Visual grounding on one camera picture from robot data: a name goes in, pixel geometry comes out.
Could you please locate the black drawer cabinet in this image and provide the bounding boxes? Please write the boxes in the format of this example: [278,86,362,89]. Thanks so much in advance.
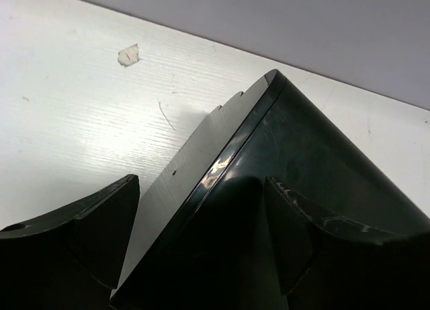
[111,70,429,309]

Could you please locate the small white paper scrap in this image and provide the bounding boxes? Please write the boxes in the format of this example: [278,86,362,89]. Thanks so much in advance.
[118,44,140,67]

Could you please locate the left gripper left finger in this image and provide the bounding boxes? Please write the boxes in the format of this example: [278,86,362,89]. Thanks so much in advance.
[1,174,140,309]

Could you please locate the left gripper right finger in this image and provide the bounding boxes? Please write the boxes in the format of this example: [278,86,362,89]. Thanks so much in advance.
[264,177,429,309]

